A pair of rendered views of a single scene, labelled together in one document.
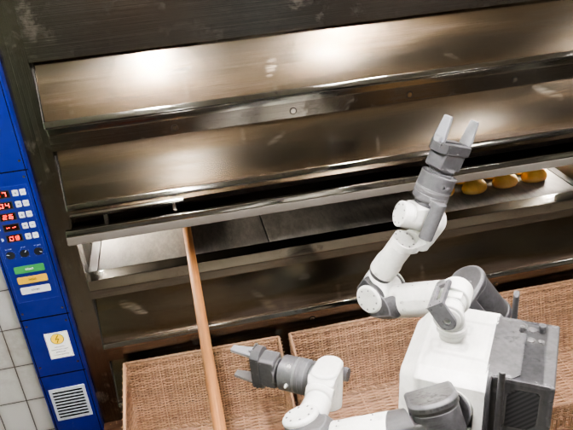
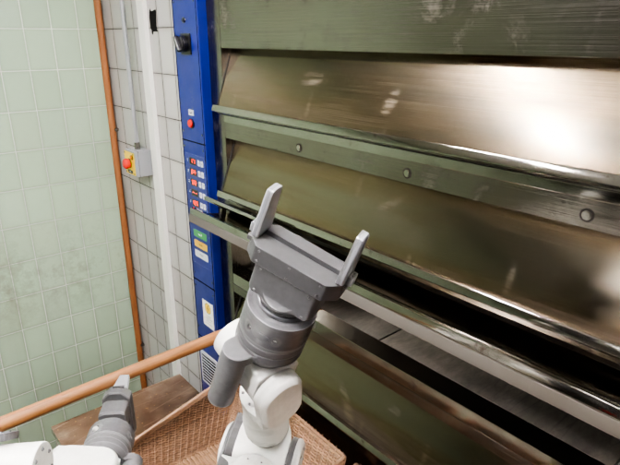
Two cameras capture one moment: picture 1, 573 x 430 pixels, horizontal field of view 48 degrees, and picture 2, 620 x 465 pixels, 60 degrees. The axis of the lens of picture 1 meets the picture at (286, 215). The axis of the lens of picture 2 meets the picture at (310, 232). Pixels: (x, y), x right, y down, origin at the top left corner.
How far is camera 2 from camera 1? 148 cm
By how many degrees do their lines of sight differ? 54
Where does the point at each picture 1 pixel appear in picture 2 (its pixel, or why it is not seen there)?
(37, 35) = (227, 21)
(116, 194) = (250, 197)
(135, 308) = not seen: hidden behind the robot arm
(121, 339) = not seen: hidden behind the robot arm
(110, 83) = (263, 81)
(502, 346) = not seen: outside the picture
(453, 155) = (272, 273)
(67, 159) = (238, 149)
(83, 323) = (228, 309)
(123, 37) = (274, 33)
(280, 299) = (359, 415)
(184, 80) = (311, 95)
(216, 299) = (310, 364)
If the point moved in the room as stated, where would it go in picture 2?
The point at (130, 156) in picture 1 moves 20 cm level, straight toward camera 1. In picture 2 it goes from (271, 166) to (213, 178)
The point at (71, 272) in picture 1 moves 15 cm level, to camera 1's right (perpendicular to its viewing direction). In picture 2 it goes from (225, 256) to (244, 272)
